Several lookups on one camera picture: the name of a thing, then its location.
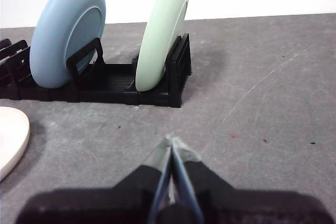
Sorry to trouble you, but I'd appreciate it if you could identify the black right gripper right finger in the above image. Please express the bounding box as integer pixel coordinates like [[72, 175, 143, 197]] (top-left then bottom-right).
[[171, 137, 335, 224]]

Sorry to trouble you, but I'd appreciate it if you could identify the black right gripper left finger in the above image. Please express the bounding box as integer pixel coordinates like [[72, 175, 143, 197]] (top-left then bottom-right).
[[15, 134, 172, 224]]

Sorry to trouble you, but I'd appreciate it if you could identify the cream yellow round plate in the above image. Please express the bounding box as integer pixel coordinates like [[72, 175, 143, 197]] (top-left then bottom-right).
[[0, 106, 30, 183]]

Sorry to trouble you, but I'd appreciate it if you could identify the black plastic plate rack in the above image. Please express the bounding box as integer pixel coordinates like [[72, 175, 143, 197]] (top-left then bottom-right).
[[0, 33, 192, 109]]

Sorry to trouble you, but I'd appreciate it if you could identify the blue round plate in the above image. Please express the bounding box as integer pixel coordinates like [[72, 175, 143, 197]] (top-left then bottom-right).
[[29, 0, 107, 89]]

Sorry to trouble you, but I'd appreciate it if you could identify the green round plate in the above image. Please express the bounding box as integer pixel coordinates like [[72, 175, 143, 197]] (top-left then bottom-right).
[[135, 0, 191, 92]]

